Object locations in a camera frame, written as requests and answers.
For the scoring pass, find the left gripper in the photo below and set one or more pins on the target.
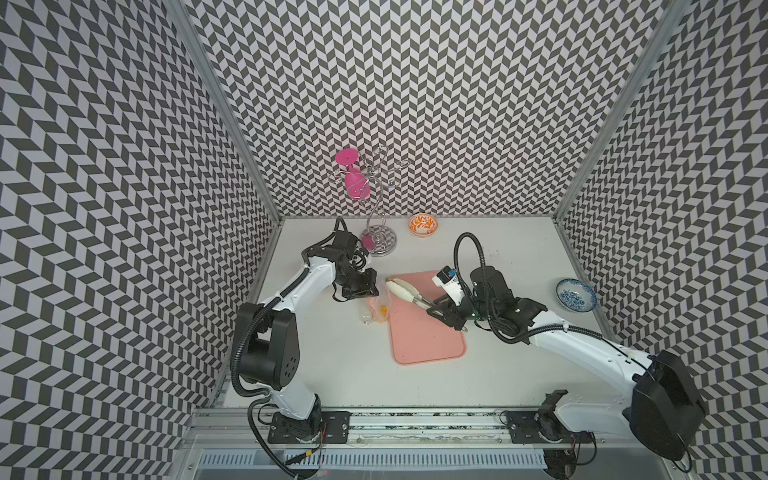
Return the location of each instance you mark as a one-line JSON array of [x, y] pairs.
[[367, 288]]

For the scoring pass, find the pink ornament on stand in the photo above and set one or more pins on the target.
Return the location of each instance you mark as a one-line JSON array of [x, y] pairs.
[[356, 183]]

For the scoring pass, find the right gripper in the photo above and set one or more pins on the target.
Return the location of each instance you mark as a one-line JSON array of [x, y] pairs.
[[450, 312]]

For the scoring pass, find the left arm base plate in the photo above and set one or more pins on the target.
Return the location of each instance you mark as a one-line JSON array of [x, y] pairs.
[[333, 426]]

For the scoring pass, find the orange patterned small bowl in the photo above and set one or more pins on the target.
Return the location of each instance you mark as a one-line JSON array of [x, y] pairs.
[[423, 225]]

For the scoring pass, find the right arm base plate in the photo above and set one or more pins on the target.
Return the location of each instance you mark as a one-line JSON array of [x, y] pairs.
[[529, 427]]

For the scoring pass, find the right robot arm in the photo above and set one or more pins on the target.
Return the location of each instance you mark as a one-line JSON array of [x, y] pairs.
[[656, 401]]

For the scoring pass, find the pink plastic tray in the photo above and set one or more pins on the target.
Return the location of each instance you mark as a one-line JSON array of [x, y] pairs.
[[418, 338]]

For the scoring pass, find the blue white porcelain bowl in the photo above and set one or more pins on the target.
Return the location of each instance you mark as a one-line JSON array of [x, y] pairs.
[[576, 295]]

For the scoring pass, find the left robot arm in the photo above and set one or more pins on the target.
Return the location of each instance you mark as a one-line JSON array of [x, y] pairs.
[[265, 353]]

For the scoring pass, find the aluminium front rail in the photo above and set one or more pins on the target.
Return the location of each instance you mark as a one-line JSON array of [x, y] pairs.
[[410, 427]]

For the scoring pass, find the metal tongs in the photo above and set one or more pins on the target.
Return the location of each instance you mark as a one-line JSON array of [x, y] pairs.
[[407, 292]]

